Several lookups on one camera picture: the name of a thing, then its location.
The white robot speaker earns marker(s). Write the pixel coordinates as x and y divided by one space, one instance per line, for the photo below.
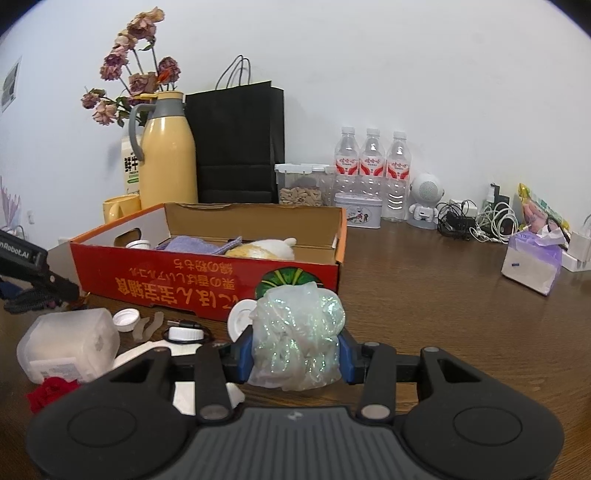
427 198

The wall poster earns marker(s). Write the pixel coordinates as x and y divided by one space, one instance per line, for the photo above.
10 85

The clear water bottle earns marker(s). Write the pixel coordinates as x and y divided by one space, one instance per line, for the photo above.
346 161
372 161
398 175

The red cardboard box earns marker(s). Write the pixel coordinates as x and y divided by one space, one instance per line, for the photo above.
207 286

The small white bottle cap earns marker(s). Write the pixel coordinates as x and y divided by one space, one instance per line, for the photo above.
125 319

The white flip cap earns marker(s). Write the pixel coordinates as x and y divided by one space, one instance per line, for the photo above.
182 334

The printed tin box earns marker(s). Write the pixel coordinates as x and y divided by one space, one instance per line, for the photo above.
358 212

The yellow mug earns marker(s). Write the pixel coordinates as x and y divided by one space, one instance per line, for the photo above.
120 210

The red artificial rose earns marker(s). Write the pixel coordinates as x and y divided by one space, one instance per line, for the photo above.
51 394

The translucent silicone piece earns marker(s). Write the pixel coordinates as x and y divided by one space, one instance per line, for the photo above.
147 327

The black plug adapter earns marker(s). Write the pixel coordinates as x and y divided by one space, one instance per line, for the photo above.
495 193

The purple branch decoration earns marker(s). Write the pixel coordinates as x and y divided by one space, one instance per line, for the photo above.
9 207

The yellow white plush toy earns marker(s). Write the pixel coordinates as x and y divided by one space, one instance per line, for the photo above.
263 249

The clear plastic box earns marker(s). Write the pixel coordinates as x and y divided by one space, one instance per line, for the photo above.
64 341

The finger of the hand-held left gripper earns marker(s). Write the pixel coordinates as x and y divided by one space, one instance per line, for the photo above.
9 290
55 286

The white power strip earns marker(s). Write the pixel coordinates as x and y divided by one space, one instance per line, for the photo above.
579 249

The black paper bag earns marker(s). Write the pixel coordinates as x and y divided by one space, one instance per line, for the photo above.
235 138

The colourful snack packet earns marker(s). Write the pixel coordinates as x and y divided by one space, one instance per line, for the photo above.
540 210

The purple fabric pouch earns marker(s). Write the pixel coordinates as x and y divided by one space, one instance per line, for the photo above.
198 244

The white round ringed lid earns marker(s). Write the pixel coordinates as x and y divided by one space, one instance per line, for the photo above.
239 321

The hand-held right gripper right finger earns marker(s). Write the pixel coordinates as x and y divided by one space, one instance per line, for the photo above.
347 360

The dried rose bouquet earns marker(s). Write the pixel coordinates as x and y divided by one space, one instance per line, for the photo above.
134 78

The purple tissue pack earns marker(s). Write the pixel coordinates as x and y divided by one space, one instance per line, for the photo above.
531 267

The white milk carton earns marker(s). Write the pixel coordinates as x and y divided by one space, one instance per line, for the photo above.
131 170

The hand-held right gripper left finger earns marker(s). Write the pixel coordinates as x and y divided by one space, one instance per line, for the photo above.
242 357

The iridescent plastic bag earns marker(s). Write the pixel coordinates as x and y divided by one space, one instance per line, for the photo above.
295 337

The yellow thermos jug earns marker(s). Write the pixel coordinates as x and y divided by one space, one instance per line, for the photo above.
166 161

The clear seed container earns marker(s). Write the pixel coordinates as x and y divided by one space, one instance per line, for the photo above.
302 191

